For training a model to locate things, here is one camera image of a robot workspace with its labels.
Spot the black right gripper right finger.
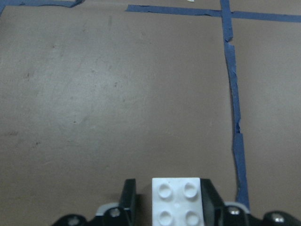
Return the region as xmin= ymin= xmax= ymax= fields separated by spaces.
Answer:
xmin=200 ymin=178 xmax=224 ymax=226

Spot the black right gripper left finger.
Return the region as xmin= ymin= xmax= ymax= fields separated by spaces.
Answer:
xmin=119 ymin=179 xmax=136 ymax=226

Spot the white building block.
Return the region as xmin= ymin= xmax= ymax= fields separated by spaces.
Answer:
xmin=152 ymin=178 xmax=204 ymax=226

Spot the brown paper table cover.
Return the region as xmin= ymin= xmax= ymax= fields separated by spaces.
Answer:
xmin=0 ymin=0 xmax=301 ymax=226

